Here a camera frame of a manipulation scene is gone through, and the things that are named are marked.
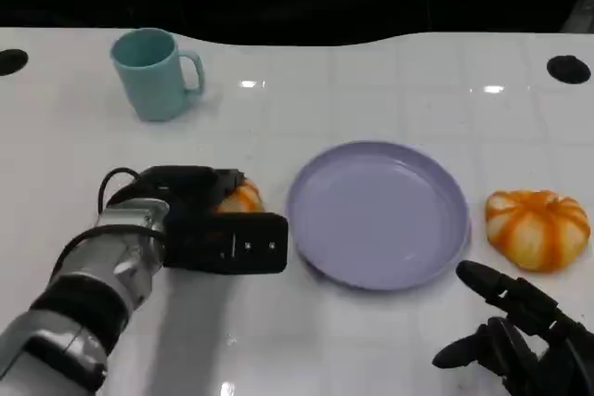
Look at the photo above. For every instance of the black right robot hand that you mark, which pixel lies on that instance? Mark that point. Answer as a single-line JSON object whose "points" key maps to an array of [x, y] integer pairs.
{"points": [[543, 349]]}

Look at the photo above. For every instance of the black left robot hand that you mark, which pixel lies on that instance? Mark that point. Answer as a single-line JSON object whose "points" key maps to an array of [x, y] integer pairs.
{"points": [[185, 187]]}

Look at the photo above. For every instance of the orange and white bread roll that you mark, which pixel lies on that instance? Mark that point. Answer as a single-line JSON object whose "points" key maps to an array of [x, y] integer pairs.
{"points": [[243, 199], [536, 233]]}

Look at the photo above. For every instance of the pale green mug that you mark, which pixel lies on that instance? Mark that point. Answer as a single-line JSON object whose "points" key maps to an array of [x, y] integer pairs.
{"points": [[148, 80]]}

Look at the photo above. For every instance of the lilac plate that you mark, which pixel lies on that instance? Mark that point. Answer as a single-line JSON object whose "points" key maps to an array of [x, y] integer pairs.
{"points": [[376, 220]]}

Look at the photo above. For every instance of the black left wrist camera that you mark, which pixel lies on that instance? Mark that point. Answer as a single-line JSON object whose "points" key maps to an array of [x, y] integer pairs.
{"points": [[227, 243]]}

